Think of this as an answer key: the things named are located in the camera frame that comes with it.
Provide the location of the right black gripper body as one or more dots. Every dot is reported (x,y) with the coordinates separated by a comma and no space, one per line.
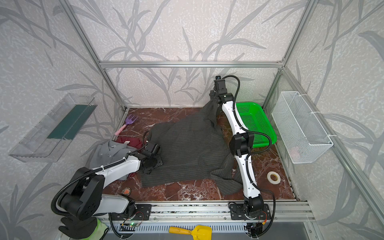
(214,98)

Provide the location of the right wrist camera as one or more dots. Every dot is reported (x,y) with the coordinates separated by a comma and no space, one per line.
(220,86)

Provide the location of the light grey folded shirt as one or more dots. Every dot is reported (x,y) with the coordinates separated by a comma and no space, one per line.
(109,153)

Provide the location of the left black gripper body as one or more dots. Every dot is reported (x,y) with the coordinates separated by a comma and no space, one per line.
(157,160)

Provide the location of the black green work glove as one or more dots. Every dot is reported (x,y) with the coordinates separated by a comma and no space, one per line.
(89,229)

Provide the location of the small round orange lid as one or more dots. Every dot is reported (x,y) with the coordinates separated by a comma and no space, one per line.
(127,191)

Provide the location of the clear plastic wall bin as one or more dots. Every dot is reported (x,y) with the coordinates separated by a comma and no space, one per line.
(50,138)

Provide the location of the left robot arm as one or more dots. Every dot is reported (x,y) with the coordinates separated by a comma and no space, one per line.
(83,196)

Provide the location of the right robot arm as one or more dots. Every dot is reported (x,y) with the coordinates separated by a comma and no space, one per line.
(241,146)

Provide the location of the purple pink toy rake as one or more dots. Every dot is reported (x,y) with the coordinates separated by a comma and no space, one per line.
(128,121)

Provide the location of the dark grey striped shirt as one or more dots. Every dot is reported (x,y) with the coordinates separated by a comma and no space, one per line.
(194,149)

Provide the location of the maroon folded shirt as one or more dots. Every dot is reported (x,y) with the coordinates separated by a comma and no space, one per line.
(130,142)

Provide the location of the white wire mesh basket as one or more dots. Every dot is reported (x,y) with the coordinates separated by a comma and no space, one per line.
(303,135)

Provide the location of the green plastic basket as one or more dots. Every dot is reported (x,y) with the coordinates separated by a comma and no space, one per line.
(255,119)

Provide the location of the yellow toy shovel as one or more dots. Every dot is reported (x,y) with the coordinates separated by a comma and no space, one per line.
(198,233)

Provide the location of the white tape roll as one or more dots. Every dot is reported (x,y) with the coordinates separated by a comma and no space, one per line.
(274,178)

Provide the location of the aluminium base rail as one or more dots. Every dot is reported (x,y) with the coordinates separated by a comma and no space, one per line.
(219,212)

